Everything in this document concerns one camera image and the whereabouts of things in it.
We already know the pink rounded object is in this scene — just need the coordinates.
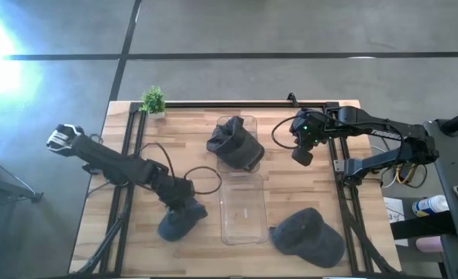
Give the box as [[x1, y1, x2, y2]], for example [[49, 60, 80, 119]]
[[415, 236, 446, 254]]

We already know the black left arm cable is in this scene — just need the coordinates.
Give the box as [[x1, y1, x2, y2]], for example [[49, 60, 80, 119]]
[[138, 142, 223, 196]]

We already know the white paper sheet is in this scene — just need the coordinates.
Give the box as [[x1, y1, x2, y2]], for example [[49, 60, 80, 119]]
[[382, 196, 409, 248]]

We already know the black strap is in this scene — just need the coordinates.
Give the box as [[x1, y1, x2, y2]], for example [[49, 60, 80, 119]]
[[390, 210, 458, 241]]

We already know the black diagonal frame strut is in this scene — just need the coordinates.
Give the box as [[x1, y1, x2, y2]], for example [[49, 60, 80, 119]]
[[75, 216, 126, 275], [346, 211, 398, 277]]

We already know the clear plastic bin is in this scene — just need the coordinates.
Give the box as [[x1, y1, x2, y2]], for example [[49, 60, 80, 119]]
[[218, 172, 270, 246], [215, 114, 262, 174]]

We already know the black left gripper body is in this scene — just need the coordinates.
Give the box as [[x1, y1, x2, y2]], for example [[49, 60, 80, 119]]
[[164, 176, 196, 211]]

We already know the yellow and white wire bundle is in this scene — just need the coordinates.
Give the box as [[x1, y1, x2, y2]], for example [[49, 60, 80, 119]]
[[370, 145, 429, 190]]

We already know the small green potted plant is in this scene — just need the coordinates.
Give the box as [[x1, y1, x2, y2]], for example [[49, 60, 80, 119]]
[[139, 85, 167, 119]]

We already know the dark chair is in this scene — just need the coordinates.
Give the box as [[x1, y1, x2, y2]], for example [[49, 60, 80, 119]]
[[0, 153, 44, 279]]

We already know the black aluminium frame rail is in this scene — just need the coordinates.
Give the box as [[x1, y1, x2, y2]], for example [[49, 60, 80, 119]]
[[339, 135, 375, 274], [98, 102, 141, 275], [114, 109, 148, 277], [326, 106, 360, 277], [129, 101, 340, 109]]

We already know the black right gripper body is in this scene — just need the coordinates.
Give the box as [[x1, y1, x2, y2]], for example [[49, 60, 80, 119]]
[[291, 145, 315, 168]]

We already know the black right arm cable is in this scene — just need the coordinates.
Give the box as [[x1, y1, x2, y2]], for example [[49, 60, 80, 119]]
[[271, 113, 304, 150]]

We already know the white and blue bottle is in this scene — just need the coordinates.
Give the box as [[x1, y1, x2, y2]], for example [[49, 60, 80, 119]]
[[411, 194, 450, 218]]

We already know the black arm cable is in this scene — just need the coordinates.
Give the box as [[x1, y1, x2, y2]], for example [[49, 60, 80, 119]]
[[138, 142, 223, 196], [271, 113, 304, 150]]

